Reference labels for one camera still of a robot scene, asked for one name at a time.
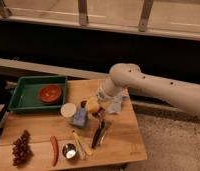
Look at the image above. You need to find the small dark metal clip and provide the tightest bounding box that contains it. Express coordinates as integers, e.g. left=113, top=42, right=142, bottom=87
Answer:
left=92, top=111, right=105, bottom=119

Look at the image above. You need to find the crumpled clear plastic bag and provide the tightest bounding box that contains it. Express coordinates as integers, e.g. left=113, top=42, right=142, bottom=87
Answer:
left=107, top=93, right=129, bottom=114

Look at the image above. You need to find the metal fork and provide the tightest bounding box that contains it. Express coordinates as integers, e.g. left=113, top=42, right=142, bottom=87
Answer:
left=98, top=121, right=112, bottom=146

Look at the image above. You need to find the dark brown block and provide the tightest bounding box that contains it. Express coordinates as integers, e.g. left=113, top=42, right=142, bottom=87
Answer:
left=80, top=100, right=87, bottom=108

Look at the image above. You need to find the yellow handled utensil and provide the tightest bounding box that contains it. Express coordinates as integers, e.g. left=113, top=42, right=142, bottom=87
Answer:
left=73, top=132, right=86, bottom=160

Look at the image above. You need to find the red bowl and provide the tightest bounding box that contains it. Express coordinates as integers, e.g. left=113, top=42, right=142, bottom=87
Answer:
left=38, top=84, right=63, bottom=104

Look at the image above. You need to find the black handled knife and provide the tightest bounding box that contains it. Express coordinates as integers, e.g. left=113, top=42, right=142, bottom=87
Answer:
left=91, top=120, right=105, bottom=149

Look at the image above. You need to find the white round lid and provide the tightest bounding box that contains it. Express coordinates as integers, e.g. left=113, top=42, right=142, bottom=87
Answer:
left=61, top=103, right=77, bottom=118

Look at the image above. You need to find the bunch of dark grapes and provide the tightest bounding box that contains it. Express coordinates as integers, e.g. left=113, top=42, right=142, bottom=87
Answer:
left=12, top=130, right=33, bottom=167

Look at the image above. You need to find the blue sponge block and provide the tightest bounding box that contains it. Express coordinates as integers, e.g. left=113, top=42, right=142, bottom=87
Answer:
left=72, top=107, right=88, bottom=128

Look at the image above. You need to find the green plastic tray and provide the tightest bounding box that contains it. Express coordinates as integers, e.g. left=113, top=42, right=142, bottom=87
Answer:
left=8, top=75, right=67, bottom=113

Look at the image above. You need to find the wooden stick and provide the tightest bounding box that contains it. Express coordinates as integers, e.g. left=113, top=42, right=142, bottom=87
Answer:
left=72, top=130, right=93, bottom=155

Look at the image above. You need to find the red chili pepper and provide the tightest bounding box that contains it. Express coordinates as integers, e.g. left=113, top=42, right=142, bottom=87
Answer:
left=50, top=136, right=59, bottom=166

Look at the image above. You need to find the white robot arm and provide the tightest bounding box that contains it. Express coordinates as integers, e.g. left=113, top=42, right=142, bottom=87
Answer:
left=96, top=63, right=200, bottom=119

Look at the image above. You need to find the small orange apple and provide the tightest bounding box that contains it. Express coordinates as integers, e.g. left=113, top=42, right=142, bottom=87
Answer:
left=86, top=97, right=100, bottom=113

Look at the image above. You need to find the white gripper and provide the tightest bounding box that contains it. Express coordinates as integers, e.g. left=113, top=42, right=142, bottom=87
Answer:
left=96, top=87, right=113, bottom=109

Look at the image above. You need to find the small metal cup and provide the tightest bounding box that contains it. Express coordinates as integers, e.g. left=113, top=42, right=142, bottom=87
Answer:
left=62, top=143, right=77, bottom=159

